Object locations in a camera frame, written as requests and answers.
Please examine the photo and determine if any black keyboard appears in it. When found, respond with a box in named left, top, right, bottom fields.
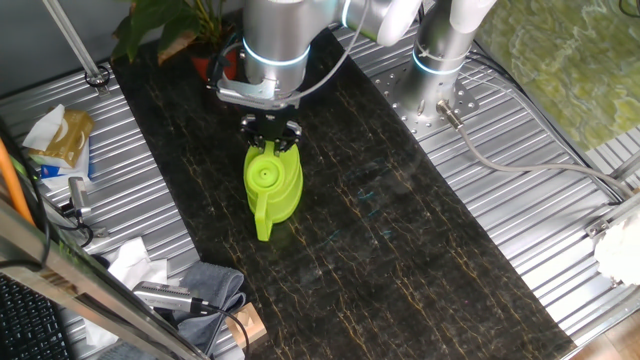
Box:
left=0, top=273, right=72, bottom=360

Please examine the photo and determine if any orange flower pot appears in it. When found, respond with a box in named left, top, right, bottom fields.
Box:
left=191, top=48, right=239, bottom=84

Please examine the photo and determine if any black marble pattern mat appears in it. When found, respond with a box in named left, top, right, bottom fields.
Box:
left=110, top=9, right=577, bottom=360

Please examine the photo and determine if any orange pole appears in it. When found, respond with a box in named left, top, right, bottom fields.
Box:
left=0, top=137, right=35, bottom=227

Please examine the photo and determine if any white tissue sheet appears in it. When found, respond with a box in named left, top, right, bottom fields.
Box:
left=22, top=103, right=67, bottom=152

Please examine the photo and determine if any wooden block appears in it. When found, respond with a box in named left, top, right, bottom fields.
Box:
left=224, top=301, right=269, bottom=350

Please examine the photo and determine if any crumpled white tissue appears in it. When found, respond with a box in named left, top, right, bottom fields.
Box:
left=82, top=316, right=119, bottom=349

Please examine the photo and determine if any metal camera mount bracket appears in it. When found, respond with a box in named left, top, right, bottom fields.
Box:
left=42, top=197, right=109, bottom=239

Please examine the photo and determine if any blue white package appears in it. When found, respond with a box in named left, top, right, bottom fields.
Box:
left=29, top=139, right=94, bottom=192

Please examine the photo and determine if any lime green watering can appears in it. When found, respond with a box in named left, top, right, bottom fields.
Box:
left=243, top=140, right=304, bottom=242

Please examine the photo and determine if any small silver camera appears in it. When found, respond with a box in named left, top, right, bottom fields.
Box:
left=67, top=176, right=93, bottom=219

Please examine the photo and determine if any silver vented camera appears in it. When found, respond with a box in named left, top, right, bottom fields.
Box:
left=132, top=280, right=197, bottom=315

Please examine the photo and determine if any metal frame bar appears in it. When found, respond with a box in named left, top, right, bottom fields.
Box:
left=0, top=199, right=209, bottom=360

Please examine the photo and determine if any yellow tissue packet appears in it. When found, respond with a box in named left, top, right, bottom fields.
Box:
left=29, top=108, right=95, bottom=169

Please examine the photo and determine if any aluminium profile bracket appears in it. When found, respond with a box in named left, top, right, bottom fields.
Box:
left=584, top=149, right=640, bottom=239

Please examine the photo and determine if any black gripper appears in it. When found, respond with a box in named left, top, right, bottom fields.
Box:
left=240, top=114, right=304, bottom=153

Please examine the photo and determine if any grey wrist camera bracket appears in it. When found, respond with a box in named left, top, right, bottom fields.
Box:
left=215, top=77, right=301, bottom=111

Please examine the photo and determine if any black camera cable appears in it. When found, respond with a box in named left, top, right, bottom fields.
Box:
left=189, top=298, right=251, bottom=360

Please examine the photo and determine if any white tissue paper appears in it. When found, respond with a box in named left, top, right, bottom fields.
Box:
left=106, top=236, right=172, bottom=292

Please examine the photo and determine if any silver tripod pole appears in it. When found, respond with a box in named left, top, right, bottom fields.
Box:
left=42, top=0, right=112, bottom=97

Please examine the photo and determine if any black base cable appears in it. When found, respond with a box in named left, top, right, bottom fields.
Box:
left=468, top=38, right=624, bottom=204

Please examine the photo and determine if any grey base cable with connector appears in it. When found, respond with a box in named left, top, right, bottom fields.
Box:
left=435, top=99, right=636, bottom=199

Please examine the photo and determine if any anthurium plant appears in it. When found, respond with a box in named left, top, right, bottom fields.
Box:
left=110, top=0, right=241, bottom=66

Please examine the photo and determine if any white fluffy cloth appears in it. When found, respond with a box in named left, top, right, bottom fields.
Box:
left=593, top=209, right=640, bottom=288

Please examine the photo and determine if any grey towel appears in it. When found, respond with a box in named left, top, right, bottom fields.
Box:
left=97, top=260, right=248, bottom=360

